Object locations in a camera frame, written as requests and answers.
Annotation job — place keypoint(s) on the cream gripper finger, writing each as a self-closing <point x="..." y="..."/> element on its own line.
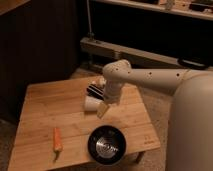
<point x="102" y="109"/>

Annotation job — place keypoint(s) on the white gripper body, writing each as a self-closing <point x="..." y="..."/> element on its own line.
<point x="112" y="91"/>

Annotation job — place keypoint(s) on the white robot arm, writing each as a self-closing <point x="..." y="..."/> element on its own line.
<point x="190" y="127"/>

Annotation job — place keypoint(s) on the black ceramic bowl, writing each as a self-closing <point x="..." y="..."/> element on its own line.
<point x="106" y="145"/>

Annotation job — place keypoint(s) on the white cup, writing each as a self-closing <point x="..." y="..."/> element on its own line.
<point x="91" y="103"/>

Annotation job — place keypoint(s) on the black striped object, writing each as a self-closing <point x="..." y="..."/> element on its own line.
<point x="95" y="91"/>

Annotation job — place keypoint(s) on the wooden table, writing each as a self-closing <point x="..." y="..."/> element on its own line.
<point x="60" y="104"/>

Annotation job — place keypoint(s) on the vertical metal pole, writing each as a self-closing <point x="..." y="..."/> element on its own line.
<point x="90" y="32"/>

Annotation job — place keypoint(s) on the wooden shelf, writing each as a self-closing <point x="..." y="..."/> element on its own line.
<point x="158" y="8"/>

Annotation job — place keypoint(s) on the grey metal rail bench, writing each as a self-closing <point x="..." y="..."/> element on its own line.
<point x="135" y="56"/>

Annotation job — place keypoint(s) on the black handle loop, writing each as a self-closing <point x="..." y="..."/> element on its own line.
<point x="192" y="65"/>

